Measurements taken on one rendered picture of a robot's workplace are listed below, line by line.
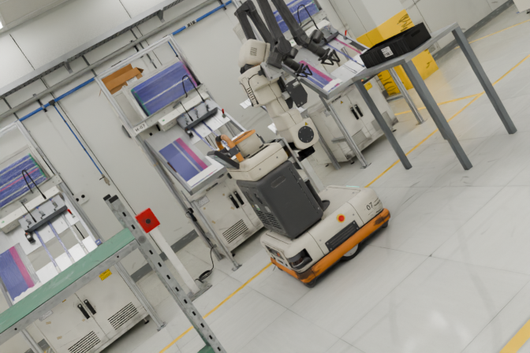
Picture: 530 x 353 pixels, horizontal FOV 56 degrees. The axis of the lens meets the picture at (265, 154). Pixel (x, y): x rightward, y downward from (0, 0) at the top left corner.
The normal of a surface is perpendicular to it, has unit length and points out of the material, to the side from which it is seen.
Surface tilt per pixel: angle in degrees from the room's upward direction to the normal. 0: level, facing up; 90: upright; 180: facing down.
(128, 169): 90
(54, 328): 90
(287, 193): 90
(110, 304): 92
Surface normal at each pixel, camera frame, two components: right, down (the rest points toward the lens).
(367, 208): 0.29, -0.03
